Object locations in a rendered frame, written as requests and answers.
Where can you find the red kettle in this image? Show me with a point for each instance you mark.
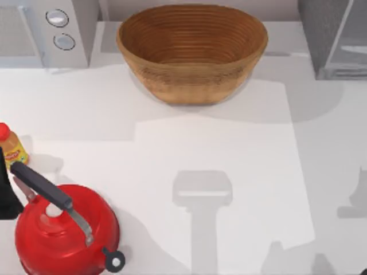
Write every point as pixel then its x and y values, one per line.
pixel 57 237

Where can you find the pale microwave oven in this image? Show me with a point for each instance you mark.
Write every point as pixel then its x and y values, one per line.
pixel 43 31

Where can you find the yellow bottle with red cap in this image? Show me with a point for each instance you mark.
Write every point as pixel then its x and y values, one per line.
pixel 14 149

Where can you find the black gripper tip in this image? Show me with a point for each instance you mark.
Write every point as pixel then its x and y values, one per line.
pixel 5 194

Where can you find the brown woven basket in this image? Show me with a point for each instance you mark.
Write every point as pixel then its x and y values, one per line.
pixel 192 60

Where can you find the microwave knob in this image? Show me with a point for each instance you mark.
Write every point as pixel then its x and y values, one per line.
pixel 57 17
pixel 64 41

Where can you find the grey cabinet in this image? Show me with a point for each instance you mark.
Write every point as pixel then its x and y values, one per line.
pixel 332 37

